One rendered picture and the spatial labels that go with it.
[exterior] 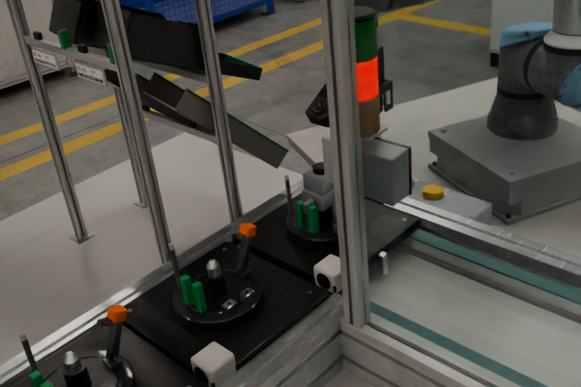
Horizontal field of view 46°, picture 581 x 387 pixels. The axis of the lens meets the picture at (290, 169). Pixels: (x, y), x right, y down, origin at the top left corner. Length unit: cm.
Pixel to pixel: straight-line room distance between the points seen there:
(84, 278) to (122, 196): 31
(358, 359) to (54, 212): 88
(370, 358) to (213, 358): 24
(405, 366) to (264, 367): 20
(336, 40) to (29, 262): 92
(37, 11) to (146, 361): 433
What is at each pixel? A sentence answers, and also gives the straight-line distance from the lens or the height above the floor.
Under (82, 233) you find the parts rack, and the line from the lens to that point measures 155.
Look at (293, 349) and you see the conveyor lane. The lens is 101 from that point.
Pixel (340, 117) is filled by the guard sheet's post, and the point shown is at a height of 130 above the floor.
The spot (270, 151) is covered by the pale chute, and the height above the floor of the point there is 103.
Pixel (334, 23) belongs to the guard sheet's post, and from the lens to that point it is 81.
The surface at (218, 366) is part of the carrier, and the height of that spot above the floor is 99.
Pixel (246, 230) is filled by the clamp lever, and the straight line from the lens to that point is 107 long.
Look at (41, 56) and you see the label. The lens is 133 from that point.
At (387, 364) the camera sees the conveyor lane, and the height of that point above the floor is 92.
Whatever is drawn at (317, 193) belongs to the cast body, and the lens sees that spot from 116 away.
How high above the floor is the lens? 165
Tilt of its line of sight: 28 degrees down
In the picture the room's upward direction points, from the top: 6 degrees counter-clockwise
